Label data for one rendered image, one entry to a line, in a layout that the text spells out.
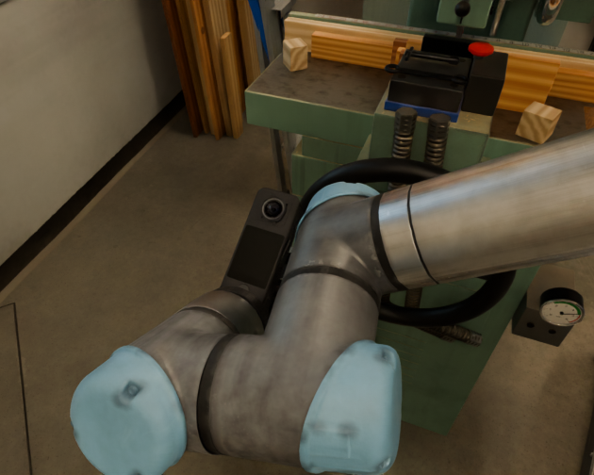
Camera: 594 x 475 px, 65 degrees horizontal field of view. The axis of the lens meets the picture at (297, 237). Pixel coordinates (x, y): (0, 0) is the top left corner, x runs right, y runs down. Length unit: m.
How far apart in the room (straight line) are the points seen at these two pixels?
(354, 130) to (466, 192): 0.45
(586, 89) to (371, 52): 0.33
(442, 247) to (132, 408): 0.21
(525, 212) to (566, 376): 1.35
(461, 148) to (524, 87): 0.19
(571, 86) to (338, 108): 0.36
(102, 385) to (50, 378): 1.31
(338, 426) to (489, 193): 0.16
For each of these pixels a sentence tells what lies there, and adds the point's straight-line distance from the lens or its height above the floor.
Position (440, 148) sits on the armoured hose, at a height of 0.94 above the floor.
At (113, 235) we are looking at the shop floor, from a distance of 1.93.
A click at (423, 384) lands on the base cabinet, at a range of 1.21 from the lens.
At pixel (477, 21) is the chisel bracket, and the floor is 1.01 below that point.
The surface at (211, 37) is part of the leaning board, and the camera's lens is 2.15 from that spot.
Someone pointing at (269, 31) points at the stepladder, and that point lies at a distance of 1.58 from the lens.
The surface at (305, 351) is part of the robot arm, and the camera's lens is 0.28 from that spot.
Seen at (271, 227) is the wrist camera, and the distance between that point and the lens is 0.44.
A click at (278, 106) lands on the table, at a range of 0.77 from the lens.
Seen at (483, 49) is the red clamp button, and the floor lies 1.02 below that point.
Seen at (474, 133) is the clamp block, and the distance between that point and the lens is 0.60.
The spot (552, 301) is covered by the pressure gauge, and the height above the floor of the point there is 0.68.
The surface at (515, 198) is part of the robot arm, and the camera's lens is 0.30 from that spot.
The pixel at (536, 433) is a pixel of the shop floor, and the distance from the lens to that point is 1.51.
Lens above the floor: 1.26
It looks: 45 degrees down
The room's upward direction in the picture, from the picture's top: straight up
